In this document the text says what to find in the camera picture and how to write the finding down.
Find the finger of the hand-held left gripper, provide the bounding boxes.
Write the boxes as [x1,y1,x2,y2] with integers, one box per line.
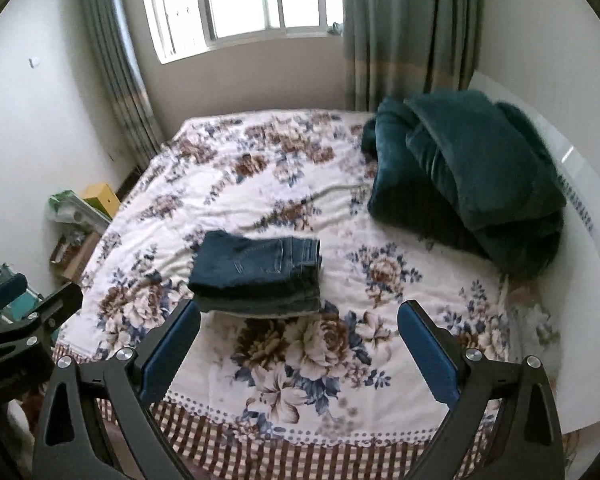
[0,273,29,313]
[0,282,83,348]

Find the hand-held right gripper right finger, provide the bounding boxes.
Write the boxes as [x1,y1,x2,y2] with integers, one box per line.
[397,300,566,480]

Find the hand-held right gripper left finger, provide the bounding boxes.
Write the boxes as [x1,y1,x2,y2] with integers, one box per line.
[32,300,202,480]

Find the dark blue jeans pants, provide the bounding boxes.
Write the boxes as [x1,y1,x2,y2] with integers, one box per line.
[187,230,322,298]

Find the teal shelf rack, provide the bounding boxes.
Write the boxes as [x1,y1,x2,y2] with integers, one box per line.
[0,260,46,326]

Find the cardboard box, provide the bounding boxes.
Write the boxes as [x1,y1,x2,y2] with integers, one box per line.
[50,230,101,281]

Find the plastic bag with green box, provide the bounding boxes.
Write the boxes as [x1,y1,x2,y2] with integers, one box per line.
[48,190,112,233]

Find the yellow box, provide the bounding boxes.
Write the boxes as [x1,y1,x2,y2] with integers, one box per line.
[82,183,122,218]

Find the bed with floral sheet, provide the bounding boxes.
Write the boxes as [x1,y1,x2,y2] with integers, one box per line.
[50,107,581,480]

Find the white headboard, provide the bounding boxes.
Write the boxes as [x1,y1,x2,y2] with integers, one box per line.
[467,71,600,433]

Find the teal plush blanket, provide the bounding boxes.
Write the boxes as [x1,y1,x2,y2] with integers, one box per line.
[361,89,567,281]

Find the grey-green striped curtain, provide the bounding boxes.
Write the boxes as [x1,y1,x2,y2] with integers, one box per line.
[77,0,163,171]
[341,0,483,111]

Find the window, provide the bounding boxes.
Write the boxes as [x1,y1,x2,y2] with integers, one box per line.
[137,0,344,64]

